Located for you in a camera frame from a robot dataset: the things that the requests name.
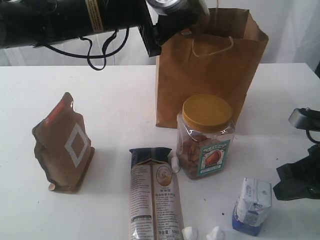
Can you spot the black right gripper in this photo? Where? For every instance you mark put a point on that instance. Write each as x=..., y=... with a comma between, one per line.
x=300, y=180

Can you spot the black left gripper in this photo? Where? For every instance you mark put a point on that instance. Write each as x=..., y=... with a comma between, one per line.
x=156, y=29

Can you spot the dark can silver lid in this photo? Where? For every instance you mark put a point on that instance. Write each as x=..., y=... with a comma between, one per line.
x=170, y=7

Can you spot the clear jar yellow lid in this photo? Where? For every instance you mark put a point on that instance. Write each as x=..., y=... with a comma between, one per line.
x=205, y=133

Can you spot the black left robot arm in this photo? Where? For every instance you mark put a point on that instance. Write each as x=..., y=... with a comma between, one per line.
x=46, y=22

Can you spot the brown paper bag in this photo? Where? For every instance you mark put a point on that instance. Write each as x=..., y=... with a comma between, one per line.
x=222, y=62

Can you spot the white blue salt packet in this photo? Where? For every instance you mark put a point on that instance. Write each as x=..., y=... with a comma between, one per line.
x=252, y=206

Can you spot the white lump bottom right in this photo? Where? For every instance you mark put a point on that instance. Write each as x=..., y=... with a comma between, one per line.
x=216, y=234

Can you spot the white lump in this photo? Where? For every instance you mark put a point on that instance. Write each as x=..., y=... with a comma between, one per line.
x=216, y=234
x=189, y=233

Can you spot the white lump bottom left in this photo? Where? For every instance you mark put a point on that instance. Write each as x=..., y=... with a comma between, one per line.
x=189, y=233

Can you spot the white cube by pasta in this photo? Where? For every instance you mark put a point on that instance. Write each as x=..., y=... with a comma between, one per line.
x=175, y=166

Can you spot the long pasta packet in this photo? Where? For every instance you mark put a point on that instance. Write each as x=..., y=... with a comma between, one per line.
x=155, y=206

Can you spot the brown standing pouch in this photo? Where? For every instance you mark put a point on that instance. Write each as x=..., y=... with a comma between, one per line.
x=63, y=148

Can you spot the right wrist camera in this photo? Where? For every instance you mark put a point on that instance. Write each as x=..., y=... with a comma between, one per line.
x=305, y=119

